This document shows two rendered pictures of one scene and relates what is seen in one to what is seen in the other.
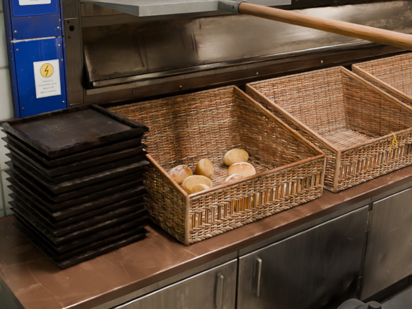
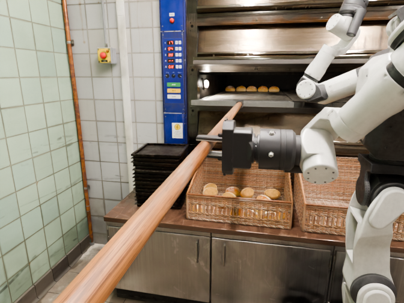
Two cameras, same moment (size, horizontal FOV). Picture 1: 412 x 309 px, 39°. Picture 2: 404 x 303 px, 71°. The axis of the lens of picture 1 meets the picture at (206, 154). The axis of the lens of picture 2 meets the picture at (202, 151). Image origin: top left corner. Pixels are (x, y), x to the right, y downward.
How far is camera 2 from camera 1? 121 cm
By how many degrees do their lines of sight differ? 47
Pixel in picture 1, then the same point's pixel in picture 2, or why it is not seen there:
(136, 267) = not seen: hidden behind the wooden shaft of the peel
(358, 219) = (318, 257)
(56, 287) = (125, 210)
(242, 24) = (299, 120)
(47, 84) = (177, 133)
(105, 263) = not seen: hidden behind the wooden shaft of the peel
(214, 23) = (279, 117)
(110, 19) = (211, 108)
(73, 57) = (193, 123)
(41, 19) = (176, 105)
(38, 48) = (174, 117)
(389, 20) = not seen: outside the picture
